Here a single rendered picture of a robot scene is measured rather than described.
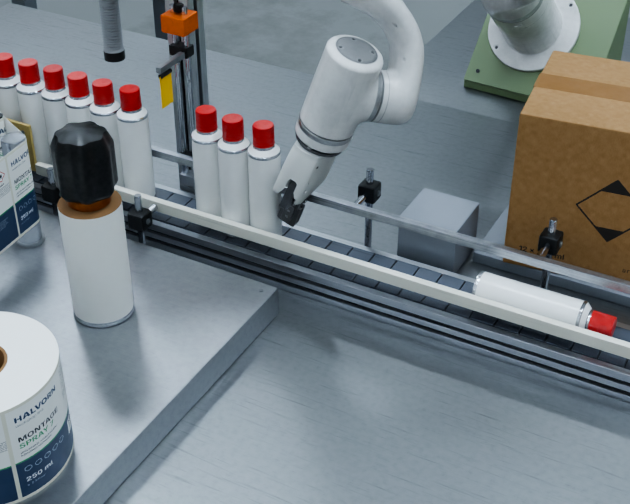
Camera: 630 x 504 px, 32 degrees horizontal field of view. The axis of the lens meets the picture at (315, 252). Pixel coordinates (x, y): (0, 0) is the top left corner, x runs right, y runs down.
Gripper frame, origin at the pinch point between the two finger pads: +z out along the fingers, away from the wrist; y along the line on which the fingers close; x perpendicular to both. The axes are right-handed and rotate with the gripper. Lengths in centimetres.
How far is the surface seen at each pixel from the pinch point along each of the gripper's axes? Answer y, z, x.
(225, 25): -240, 146, -126
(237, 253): 5.5, 8.9, -4.0
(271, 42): -234, 137, -102
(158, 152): -3.1, 7.8, -26.1
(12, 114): 2, 14, -52
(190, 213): 4.2, 8.4, -14.3
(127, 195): 4.2, 13.0, -26.0
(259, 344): 18.9, 8.9, 8.7
